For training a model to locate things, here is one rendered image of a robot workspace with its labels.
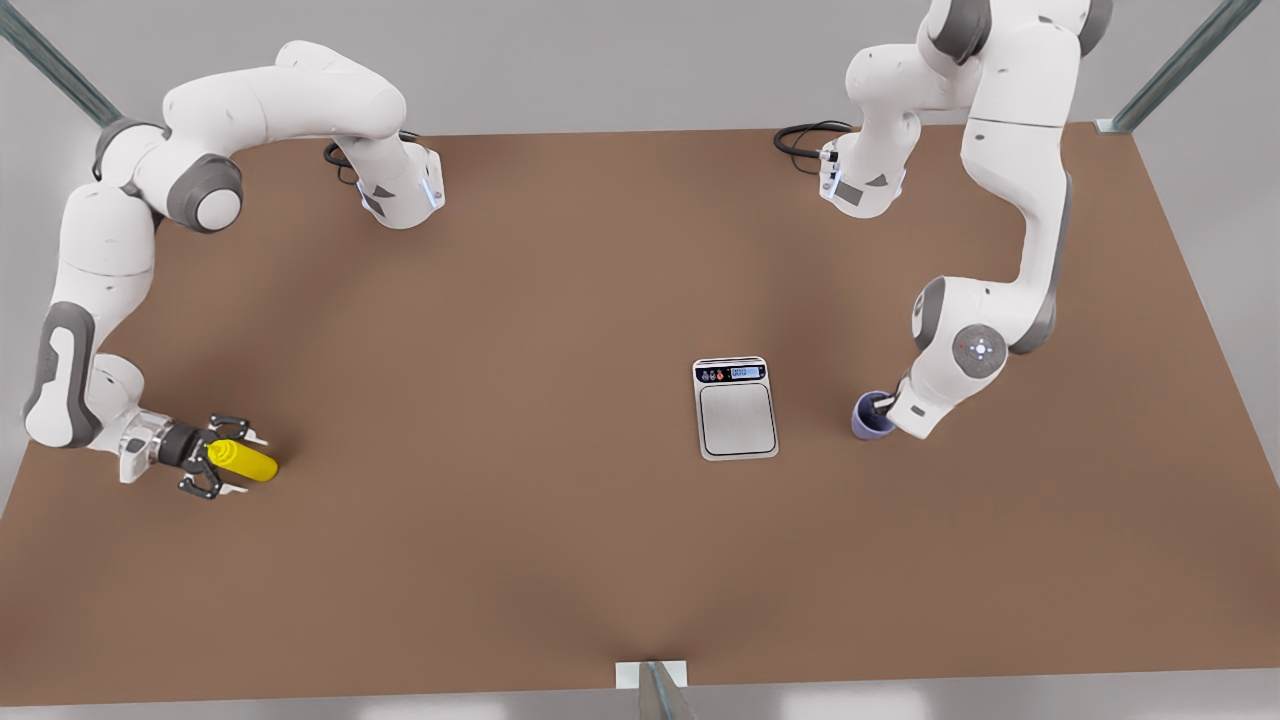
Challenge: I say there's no blue cup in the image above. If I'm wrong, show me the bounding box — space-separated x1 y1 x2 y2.
851 390 899 440

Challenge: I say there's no yellow sauce bottle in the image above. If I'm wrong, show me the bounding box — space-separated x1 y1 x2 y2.
206 439 280 484

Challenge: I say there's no silver digital kitchen scale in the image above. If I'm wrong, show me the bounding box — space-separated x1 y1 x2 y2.
692 356 780 462

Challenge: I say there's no black cable loop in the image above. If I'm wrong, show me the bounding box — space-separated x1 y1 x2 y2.
322 130 423 187
773 120 855 177

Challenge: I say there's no silver frame post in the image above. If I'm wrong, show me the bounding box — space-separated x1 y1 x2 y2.
0 0 125 129
614 660 699 720
1094 0 1265 135

